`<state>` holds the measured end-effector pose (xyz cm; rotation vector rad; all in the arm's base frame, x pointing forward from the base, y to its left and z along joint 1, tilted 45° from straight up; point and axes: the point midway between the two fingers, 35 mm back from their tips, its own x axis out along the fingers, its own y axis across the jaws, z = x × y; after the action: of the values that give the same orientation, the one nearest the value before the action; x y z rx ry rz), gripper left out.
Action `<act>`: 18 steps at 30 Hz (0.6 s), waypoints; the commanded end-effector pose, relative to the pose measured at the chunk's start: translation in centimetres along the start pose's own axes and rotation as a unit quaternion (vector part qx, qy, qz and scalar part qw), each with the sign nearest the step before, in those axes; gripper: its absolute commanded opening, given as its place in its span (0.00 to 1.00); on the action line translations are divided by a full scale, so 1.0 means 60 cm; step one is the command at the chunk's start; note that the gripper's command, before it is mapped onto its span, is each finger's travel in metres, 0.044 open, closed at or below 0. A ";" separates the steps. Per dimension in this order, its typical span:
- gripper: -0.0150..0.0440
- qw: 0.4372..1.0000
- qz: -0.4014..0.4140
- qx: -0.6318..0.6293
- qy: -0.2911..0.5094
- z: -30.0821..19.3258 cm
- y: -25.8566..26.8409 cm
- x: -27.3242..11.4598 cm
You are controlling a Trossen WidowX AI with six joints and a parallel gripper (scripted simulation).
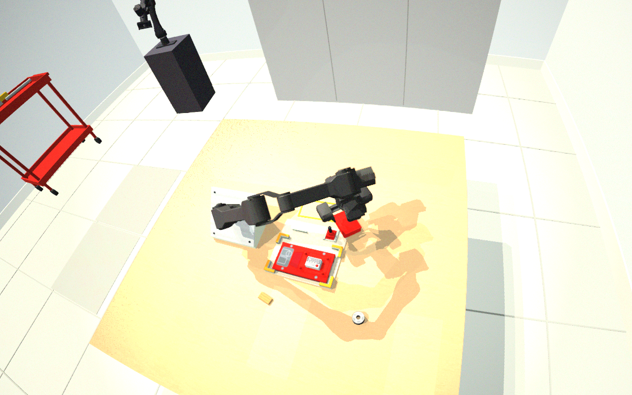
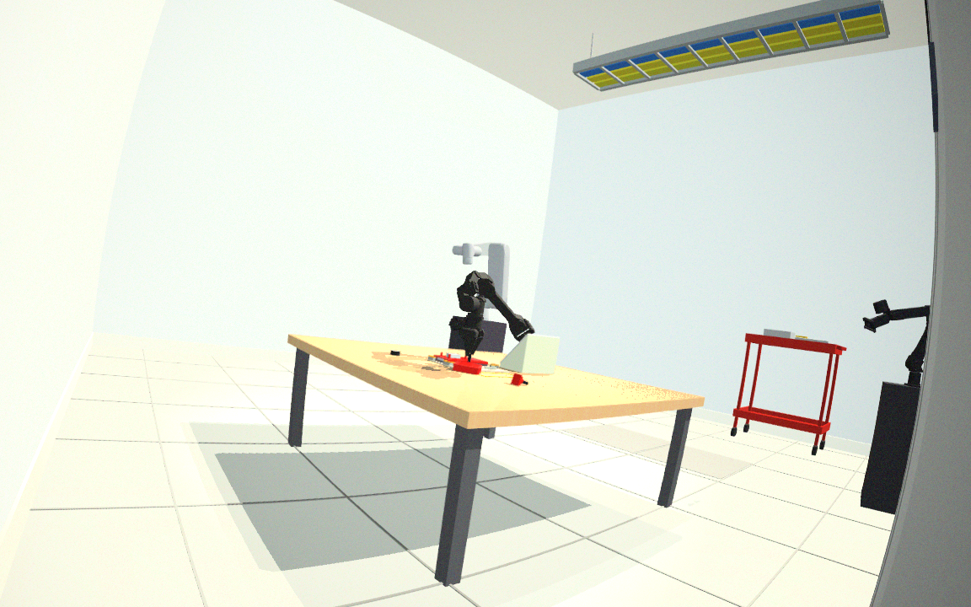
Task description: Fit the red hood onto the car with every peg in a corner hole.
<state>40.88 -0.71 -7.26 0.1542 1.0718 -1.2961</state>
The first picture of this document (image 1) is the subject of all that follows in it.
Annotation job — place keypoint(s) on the white ring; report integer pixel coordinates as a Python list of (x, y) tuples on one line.
[(358, 321)]

